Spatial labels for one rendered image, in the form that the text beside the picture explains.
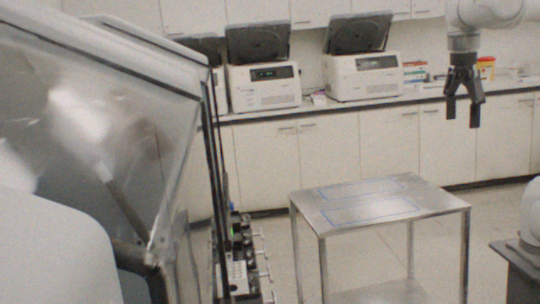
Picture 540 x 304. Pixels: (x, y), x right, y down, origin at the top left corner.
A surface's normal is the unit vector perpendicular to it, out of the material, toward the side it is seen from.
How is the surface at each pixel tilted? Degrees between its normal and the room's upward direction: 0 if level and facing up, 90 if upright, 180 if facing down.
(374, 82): 90
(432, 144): 90
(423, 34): 90
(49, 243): 35
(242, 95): 90
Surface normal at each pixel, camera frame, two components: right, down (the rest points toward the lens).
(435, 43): 0.13, 0.25
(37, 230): 0.40, -0.90
